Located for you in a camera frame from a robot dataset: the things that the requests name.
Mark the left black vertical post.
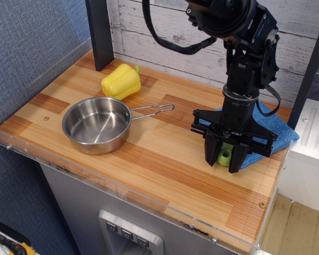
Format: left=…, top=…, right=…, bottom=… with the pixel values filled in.
left=85, top=0, right=114, bottom=71

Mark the silver dispenser panel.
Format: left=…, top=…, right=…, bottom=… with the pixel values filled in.
left=98, top=209, right=164, bottom=254

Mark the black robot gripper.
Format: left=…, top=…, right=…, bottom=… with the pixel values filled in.
left=191, top=96, right=278, bottom=174

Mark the yellow object bottom corner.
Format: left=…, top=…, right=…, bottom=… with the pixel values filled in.
left=18, top=243, right=38, bottom=255

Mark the yellow toy bell pepper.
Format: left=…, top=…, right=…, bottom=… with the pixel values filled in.
left=101, top=63, right=141, bottom=100

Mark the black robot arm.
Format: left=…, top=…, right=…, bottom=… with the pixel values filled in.
left=187, top=1, right=279, bottom=173

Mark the grey spatula green handle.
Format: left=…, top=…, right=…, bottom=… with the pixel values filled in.
left=217, top=143, right=233, bottom=167

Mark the clear acrylic table guard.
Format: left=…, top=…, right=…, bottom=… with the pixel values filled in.
left=0, top=37, right=287, bottom=254

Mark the blue towel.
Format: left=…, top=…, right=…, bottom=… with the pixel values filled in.
left=199, top=101, right=299, bottom=169

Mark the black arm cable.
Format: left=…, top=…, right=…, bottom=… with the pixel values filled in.
left=141, top=0, right=282, bottom=117

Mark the right black vertical post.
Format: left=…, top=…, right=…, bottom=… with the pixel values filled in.
left=288, top=35, right=319, bottom=129

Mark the grey metal cabinet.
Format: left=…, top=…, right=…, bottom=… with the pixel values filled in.
left=41, top=165, right=232, bottom=254

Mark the white ribbed side unit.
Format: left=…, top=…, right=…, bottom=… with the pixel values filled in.
left=278, top=99, right=319, bottom=211

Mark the black vertical post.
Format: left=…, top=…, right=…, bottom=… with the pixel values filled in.
left=85, top=0, right=114, bottom=71
left=288, top=35, right=319, bottom=129

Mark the stainless steel pan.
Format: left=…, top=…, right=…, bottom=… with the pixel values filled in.
left=62, top=97, right=175, bottom=155

